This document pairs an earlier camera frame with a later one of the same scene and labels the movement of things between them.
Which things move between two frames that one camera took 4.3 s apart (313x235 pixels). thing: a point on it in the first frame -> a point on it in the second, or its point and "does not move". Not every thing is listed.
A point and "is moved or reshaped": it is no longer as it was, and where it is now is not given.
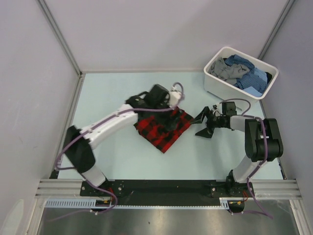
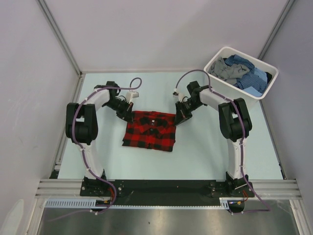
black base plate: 170,192 does not move
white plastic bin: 232,74 does not move
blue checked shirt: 250,79 does not move
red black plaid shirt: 162,136 is moved or reshaped
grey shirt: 228,73 does not move
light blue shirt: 253,91 does not move
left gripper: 169,123 -> 126,113
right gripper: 207,132 -> 182,115
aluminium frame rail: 70,189 does not move
